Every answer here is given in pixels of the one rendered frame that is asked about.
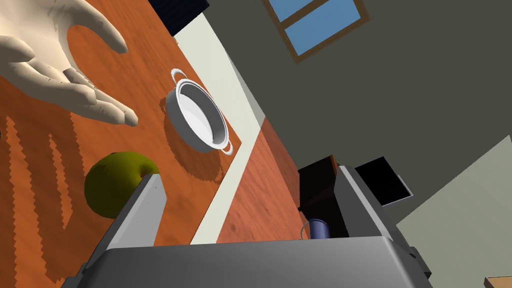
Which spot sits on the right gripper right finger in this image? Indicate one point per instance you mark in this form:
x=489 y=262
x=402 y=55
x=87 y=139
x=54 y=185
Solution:
x=360 y=212

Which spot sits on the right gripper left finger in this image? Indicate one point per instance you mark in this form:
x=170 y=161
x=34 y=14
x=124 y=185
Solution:
x=140 y=216

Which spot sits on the green apple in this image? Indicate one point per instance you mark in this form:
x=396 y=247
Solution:
x=110 y=186

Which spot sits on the blue mug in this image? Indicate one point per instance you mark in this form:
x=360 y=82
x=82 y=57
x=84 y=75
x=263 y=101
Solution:
x=318 y=229

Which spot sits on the black cabinet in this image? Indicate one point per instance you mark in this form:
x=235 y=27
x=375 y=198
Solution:
x=318 y=188

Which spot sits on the wooden framed window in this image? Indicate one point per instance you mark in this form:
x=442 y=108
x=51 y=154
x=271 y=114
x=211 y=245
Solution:
x=320 y=24

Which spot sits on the cream hand sculpture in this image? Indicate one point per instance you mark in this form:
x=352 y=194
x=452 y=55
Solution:
x=36 y=52

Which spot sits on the dark blue box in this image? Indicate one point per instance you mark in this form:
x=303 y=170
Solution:
x=180 y=14

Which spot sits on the black wall screen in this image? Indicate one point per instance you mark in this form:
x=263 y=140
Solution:
x=384 y=182

